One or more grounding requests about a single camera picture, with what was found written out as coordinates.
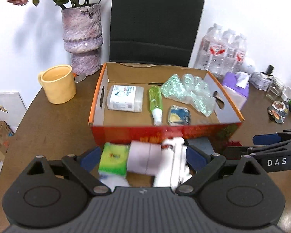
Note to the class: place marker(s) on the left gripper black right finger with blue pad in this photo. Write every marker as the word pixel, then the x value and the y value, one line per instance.
pixel 207 169

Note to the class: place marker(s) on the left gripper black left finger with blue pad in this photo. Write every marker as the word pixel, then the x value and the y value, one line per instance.
pixel 79 168

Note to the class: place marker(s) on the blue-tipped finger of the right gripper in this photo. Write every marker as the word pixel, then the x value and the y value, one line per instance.
pixel 266 139

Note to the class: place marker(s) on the white handheld device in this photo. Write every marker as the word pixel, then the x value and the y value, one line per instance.
pixel 173 169

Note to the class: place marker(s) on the black charger block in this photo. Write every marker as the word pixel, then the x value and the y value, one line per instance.
pixel 201 143

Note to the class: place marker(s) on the dark snack packet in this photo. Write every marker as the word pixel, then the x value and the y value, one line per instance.
pixel 277 112

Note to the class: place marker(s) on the green tissue packet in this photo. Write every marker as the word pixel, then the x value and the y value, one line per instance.
pixel 114 159

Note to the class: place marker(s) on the glass jar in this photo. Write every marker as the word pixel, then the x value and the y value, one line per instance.
pixel 275 89

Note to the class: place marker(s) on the blue yellow painted pouch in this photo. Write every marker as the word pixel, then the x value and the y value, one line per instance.
pixel 179 116

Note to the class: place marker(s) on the purple tissue pack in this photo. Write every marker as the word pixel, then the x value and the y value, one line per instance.
pixel 237 87

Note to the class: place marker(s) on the white cylindrical jar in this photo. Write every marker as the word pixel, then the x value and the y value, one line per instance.
pixel 144 158

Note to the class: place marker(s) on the green bubble wrap bag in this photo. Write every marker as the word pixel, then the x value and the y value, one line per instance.
pixel 189 89

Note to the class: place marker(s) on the green spray bottle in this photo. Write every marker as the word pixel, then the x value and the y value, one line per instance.
pixel 155 103

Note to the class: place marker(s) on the red orange cardboard box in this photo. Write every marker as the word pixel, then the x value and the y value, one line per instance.
pixel 122 127

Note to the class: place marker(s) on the white wipes packet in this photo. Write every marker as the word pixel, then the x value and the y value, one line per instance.
pixel 125 98

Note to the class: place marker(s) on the yellow ceramic mug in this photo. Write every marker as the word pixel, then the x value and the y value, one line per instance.
pixel 58 84

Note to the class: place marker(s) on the brown cardboard box on floor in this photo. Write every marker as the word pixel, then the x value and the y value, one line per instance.
pixel 5 136

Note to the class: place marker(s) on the white box on floor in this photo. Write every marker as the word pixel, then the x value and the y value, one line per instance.
pixel 12 109

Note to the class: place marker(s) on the water bottle pack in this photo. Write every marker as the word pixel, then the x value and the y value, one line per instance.
pixel 221 52

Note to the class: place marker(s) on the purple textured vase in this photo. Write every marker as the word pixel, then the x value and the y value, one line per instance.
pixel 82 36

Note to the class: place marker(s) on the black paper bag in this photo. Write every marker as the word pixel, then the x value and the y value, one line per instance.
pixel 159 32

